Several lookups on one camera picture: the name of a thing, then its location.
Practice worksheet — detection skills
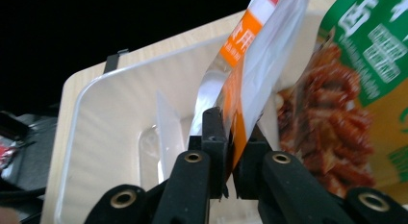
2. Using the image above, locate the red white object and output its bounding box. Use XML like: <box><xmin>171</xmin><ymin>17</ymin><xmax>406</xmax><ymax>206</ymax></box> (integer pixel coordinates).
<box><xmin>0</xmin><ymin>143</ymin><xmax>18</xmax><ymax>170</ymax></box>

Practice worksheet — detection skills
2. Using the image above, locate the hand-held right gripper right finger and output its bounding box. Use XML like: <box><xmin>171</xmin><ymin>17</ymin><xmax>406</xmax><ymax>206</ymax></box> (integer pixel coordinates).
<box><xmin>232</xmin><ymin>124</ymin><xmax>273</xmax><ymax>200</ymax></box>

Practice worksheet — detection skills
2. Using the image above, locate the white orange snack packet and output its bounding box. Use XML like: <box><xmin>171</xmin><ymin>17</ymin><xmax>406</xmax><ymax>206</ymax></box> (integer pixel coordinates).
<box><xmin>187</xmin><ymin>0</ymin><xmax>312</xmax><ymax>180</ymax></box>

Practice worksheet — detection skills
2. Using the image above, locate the green red snack packet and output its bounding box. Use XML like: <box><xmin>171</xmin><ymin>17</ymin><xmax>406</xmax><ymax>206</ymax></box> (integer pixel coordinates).
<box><xmin>275</xmin><ymin>0</ymin><xmax>408</xmax><ymax>206</ymax></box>

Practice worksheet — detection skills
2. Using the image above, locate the black table edge clip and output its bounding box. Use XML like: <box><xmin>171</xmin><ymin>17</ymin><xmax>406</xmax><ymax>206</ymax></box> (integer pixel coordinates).
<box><xmin>103</xmin><ymin>48</ymin><xmax>130</xmax><ymax>74</ymax></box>

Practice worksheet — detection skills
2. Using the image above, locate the clear plastic container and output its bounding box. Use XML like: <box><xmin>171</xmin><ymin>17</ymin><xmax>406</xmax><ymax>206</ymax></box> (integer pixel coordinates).
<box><xmin>54</xmin><ymin>33</ymin><xmax>325</xmax><ymax>224</ymax></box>

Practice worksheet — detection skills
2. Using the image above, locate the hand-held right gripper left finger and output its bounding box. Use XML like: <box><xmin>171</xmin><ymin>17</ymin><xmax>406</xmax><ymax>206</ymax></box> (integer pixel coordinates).
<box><xmin>188</xmin><ymin>107</ymin><xmax>230</xmax><ymax>200</ymax></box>

